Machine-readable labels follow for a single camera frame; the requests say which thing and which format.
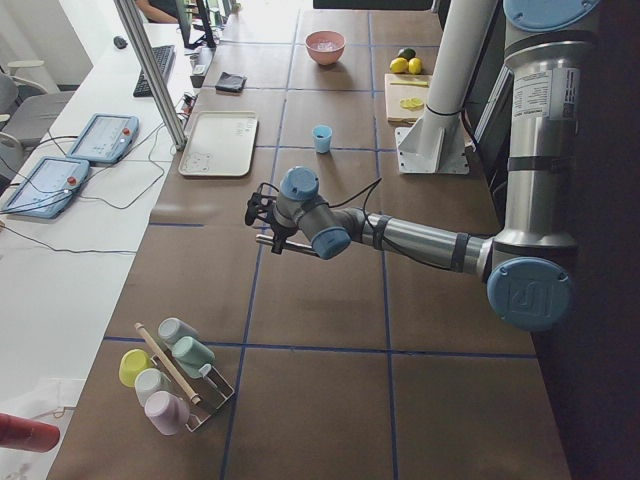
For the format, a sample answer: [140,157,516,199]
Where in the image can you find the grey white cup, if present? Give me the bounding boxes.
[157,317,199,348]

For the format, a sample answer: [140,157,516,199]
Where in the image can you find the white cup rack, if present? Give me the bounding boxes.
[135,323,235,434]

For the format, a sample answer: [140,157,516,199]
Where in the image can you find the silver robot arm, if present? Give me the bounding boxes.
[245,1,600,332]

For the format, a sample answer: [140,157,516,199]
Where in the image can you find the green cup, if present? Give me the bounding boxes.
[171,336,215,379]

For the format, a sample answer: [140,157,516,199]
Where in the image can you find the pale mint cup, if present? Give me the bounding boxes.
[134,368,174,407]

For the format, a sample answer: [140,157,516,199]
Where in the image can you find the light blue cup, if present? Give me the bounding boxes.
[312,124,333,154]

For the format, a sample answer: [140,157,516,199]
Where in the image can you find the cream bear tray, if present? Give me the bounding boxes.
[178,111,258,178]

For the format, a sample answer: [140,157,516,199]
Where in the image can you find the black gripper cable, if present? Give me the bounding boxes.
[324,177,383,211]

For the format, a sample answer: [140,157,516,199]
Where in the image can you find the white pillar with base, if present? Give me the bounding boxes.
[395,0,498,175]

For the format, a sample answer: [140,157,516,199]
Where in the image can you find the folded grey cloth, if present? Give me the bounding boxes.
[214,72,247,94]

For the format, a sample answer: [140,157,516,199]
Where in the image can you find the red bottle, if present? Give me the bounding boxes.
[1,413,60,453]

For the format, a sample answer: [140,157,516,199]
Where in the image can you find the steel muddler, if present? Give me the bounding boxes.
[255,234,318,257]

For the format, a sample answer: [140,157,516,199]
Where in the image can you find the yellow lemon slices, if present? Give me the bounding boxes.
[399,97,424,111]

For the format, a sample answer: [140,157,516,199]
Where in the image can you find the blue teach pendant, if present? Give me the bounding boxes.
[66,113,140,165]
[1,157,90,219]

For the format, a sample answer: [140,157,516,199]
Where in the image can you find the black keyboard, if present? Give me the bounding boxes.
[131,44,177,98]

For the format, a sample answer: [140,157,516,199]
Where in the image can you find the computer mouse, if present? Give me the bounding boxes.
[113,36,128,50]

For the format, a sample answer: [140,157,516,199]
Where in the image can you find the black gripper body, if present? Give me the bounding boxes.
[267,200,298,241]

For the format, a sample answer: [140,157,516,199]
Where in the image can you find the yellow cup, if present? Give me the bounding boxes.
[118,349,153,388]

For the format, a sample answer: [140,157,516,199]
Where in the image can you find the pink bowl of ice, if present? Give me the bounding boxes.
[305,30,346,66]

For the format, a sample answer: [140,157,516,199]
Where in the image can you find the yellow plastic knife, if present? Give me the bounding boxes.
[389,80,430,88]

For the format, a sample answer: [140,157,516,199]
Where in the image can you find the lower blue teach pendant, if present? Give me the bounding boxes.
[1,157,90,219]

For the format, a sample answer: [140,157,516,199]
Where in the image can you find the upper blue teach pendant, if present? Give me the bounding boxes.
[66,113,140,165]

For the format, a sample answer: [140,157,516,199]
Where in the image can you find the bamboo cutting board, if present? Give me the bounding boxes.
[384,73,431,123]

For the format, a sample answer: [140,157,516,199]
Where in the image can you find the pink cup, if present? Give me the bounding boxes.
[144,391,190,436]

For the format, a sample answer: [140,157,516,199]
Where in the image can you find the aluminium frame post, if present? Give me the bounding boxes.
[114,0,187,151]

